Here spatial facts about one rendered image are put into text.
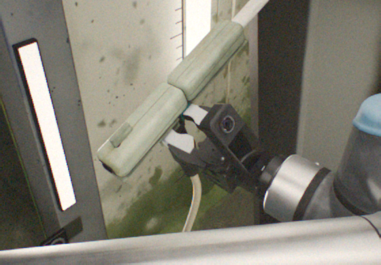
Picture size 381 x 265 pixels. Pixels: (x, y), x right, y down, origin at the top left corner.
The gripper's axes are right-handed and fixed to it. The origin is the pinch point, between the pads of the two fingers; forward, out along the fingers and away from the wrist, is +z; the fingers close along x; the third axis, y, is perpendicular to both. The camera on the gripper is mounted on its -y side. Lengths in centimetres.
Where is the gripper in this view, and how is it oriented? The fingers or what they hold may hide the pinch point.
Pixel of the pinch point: (164, 115)
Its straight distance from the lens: 64.3
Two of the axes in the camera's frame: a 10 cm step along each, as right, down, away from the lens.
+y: 2.3, 5.3, 8.1
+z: -7.8, -4.0, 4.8
